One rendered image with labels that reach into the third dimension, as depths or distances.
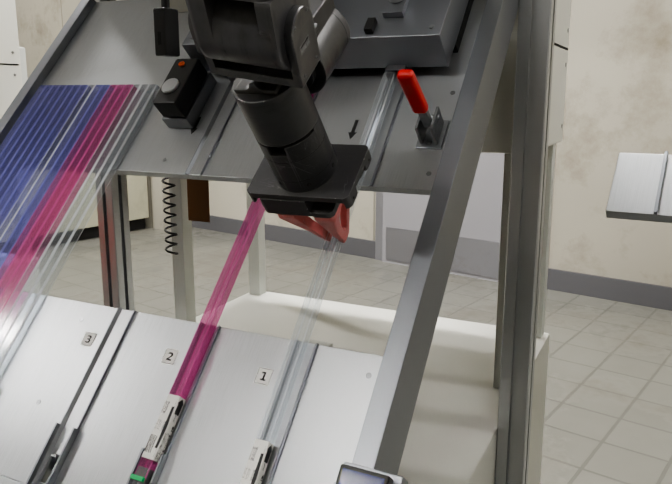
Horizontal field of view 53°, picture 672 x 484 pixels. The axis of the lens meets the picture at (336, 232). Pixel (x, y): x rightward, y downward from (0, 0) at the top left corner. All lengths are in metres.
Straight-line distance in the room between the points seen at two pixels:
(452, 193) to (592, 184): 3.25
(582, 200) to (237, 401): 3.40
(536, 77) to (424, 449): 0.51
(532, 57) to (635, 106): 2.92
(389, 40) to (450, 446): 0.54
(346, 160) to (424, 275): 0.13
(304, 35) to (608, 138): 3.42
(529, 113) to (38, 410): 0.67
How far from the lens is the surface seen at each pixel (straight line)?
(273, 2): 0.47
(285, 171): 0.58
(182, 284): 1.40
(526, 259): 0.94
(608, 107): 3.87
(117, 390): 0.73
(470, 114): 0.73
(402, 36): 0.76
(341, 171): 0.60
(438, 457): 0.95
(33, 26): 7.67
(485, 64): 0.77
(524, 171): 0.93
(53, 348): 0.81
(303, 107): 0.55
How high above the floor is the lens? 1.09
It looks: 11 degrees down
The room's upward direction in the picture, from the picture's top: straight up
